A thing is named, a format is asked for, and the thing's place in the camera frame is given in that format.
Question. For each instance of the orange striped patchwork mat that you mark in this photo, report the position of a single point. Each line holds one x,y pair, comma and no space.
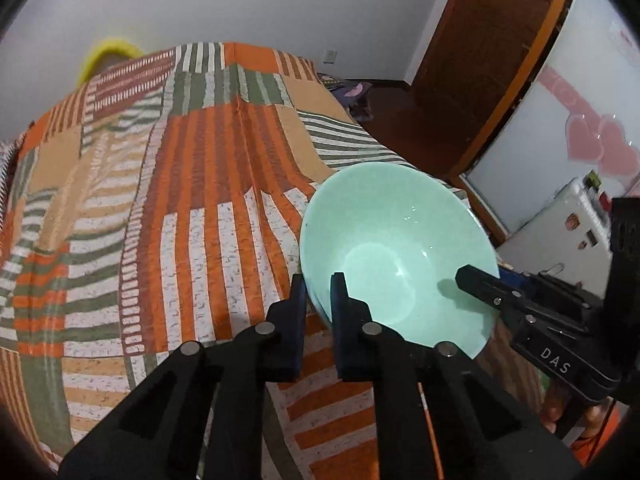
165,220

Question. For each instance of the pink heart wall sticker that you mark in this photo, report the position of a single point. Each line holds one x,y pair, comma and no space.
600,145

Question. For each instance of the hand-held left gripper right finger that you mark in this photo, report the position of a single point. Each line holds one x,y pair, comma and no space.
340,320

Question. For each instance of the brown wooden door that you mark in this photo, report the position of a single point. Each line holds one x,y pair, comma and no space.
485,65

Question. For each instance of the light green bowl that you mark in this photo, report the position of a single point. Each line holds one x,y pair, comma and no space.
395,240

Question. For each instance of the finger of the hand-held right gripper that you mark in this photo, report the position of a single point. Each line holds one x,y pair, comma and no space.
487,290
555,292

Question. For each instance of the dark bag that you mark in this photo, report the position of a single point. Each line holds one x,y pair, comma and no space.
350,97

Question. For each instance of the white wall socket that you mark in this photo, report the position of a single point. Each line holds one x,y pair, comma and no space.
330,56

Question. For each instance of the white refrigerator with magnets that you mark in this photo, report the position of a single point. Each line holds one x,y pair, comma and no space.
555,230

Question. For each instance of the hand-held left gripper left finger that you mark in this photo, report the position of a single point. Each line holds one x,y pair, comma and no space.
299,320

